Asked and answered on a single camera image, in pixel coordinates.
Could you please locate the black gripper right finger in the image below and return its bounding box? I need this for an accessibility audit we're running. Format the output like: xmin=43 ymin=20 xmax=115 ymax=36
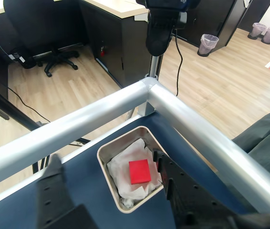
xmin=152 ymin=147 xmax=242 ymax=229

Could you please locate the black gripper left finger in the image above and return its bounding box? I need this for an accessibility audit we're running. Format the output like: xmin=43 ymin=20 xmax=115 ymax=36
xmin=36 ymin=154 xmax=96 ymax=229

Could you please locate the red cube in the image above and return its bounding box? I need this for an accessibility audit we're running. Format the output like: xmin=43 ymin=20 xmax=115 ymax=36
xmin=128 ymin=159 xmax=152 ymax=185

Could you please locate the beige box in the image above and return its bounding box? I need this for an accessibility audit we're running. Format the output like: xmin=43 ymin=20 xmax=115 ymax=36
xmin=96 ymin=125 xmax=166 ymax=213

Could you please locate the dark grey cloth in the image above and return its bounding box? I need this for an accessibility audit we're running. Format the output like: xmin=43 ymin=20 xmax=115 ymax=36
xmin=231 ymin=103 xmax=270 ymax=173

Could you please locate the black bag with white label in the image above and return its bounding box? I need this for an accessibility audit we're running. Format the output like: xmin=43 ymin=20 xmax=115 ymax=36
xmin=8 ymin=49 xmax=37 ymax=70

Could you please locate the black office chair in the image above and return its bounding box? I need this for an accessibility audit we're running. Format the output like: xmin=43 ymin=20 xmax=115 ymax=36
xmin=3 ymin=0 xmax=80 ymax=77

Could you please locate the black cabinet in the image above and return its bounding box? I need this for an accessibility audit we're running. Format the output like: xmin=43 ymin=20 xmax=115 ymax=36
xmin=173 ymin=0 xmax=239 ymax=52
xmin=239 ymin=0 xmax=270 ymax=32

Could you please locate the aluminium tube frame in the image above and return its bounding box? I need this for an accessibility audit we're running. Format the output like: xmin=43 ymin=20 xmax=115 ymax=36
xmin=0 ymin=76 xmax=270 ymax=219

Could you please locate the black floor cable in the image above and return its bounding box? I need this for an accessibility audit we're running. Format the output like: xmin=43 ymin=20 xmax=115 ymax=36
xmin=7 ymin=87 xmax=52 ymax=125

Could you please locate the black overhead camera cable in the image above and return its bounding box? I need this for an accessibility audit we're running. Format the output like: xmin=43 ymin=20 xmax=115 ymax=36
xmin=174 ymin=28 xmax=184 ymax=96

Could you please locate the aluminium camera pole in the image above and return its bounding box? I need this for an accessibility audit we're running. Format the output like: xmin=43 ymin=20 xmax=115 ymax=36
xmin=149 ymin=54 xmax=162 ymax=81

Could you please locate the black overhead camera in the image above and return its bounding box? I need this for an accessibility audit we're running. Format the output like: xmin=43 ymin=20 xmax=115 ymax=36
xmin=135 ymin=0 xmax=202 ymax=57

